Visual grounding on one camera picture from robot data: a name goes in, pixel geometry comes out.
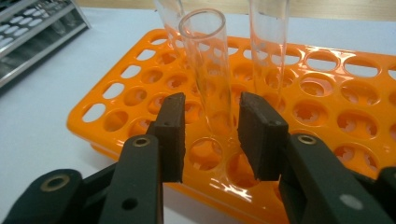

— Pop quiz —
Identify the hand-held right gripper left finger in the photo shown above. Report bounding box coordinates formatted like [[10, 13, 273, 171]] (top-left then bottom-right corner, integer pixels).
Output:
[[99, 92, 187, 224]]

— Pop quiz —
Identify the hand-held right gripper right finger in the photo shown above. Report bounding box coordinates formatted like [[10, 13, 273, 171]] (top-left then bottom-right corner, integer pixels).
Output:
[[237, 91, 393, 224]]

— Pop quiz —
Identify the orange plastic test tube rack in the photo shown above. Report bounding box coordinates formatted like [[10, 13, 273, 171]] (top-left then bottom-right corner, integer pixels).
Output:
[[66, 28, 396, 224]]

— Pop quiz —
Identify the clear glass test tube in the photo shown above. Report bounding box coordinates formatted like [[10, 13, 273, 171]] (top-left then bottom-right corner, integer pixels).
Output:
[[178, 7, 241, 147], [153, 0, 188, 60], [248, 0, 290, 108]]

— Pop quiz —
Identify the silver metal test tube rack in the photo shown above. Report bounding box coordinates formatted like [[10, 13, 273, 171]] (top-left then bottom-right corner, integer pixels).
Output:
[[0, 0, 92, 89]]

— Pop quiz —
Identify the white board sheet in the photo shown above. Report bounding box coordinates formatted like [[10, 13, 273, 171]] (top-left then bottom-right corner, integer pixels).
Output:
[[0, 7, 396, 224]]

